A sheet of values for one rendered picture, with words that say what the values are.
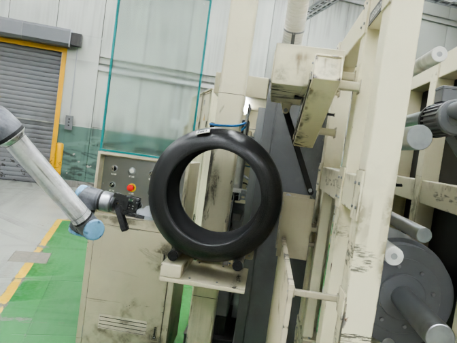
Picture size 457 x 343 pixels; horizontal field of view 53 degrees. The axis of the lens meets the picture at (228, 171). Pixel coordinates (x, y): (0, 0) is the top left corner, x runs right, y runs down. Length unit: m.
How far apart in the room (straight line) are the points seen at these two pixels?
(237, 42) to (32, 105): 9.16
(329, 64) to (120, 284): 1.84
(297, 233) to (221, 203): 0.40
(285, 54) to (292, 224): 0.89
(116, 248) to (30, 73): 8.77
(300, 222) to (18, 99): 9.59
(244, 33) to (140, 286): 1.55
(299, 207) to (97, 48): 9.34
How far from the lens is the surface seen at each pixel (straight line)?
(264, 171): 1.86
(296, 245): 2.24
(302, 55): 1.68
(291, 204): 2.21
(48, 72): 11.23
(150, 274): 2.77
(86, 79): 11.07
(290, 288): 1.45
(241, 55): 2.31
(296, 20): 2.69
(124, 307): 2.87
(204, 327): 2.45
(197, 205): 5.42
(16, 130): 1.85
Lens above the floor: 1.39
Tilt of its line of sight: 3 degrees down
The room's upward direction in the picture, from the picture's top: 8 degrees clockwise
